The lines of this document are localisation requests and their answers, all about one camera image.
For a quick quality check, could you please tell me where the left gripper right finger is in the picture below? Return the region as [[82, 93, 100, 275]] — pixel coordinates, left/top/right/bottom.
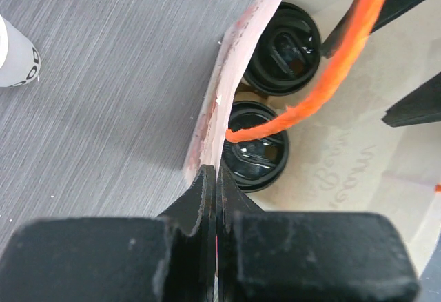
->
[[216, 166, 420, 301]]

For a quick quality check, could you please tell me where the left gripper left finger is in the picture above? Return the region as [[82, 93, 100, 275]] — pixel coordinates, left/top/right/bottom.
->
[[1, 165, 216, 301]]

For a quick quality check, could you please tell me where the black cup lid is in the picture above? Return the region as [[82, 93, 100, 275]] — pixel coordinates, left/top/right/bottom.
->
[[243, 2, 321, 97], [222, 101, 289, 193]]

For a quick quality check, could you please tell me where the stack of white paper cups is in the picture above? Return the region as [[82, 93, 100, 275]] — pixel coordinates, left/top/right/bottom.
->
[[0, 17, 41, 88]]

